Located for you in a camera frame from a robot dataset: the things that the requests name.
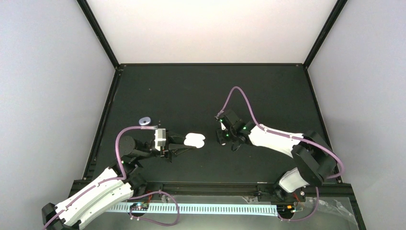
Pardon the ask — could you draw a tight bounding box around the white earbud charging case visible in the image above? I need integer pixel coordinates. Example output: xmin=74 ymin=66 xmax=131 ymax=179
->
xmin=183 ymin=133 xmax=205 ymax=149

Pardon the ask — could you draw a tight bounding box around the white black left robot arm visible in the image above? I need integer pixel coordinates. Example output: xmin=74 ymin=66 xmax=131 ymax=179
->
xmin=42 ymin=126 xmax=205 ymax=230

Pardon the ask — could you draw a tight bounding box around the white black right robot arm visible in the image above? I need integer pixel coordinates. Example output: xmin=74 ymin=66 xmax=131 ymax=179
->
xmin=216 ymin=110 xmax=338 ymax=201

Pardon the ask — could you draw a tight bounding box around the purple charging case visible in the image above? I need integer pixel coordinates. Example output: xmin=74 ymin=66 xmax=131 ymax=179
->
xmin=138 ymin=116 xmax=151 ymax=126

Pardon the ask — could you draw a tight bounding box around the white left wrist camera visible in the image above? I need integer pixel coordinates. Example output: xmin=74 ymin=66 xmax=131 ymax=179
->
xmin=154 ymin=128 xmax=166 ymax=151

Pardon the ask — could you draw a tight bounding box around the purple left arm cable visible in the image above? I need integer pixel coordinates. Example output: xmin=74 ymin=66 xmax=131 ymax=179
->
xmin=43 ymin=126 xmax=158 ymax=230

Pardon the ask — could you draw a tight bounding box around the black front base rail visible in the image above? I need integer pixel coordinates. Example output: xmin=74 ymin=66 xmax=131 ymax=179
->
xmin=146 ymin=182 xmax=274 ymax=196

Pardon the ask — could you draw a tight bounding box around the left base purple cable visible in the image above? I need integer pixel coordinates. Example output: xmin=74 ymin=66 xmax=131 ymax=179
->
xmin=125 ymin=190 xmax=180 ymax=226

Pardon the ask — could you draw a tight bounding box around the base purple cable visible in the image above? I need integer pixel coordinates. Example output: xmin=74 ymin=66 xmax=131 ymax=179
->
xmin=125 ymin=190 xmax=180 ymax=226
xmin=277 ymin=187 xmax=320 ymax=222

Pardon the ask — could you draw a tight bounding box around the white slotted cable duct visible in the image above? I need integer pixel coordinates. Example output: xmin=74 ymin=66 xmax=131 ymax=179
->
xmin=107 ymin=202 xmax=278 ymax=217

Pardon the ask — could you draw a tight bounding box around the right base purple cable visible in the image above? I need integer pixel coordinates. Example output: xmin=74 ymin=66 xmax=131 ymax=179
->
xmin=277 ymin=187 xmax=320 ymax=222

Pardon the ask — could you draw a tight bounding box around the black rear right frame post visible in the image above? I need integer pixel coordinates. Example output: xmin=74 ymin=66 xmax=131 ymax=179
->
xmin=303 ymin=0 xmax=347 ymax=70

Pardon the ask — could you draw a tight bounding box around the black frame post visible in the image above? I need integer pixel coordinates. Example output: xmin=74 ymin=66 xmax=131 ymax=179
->
xmin=77 ymin=0 xmax=120 ymax=69
xmin=303 ymin=0 xmax=347 ymax=70

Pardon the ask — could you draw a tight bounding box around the black rear left frame post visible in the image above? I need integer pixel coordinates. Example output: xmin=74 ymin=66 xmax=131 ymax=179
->
xmin=77 ymin=0 xmax=120 ymax=69

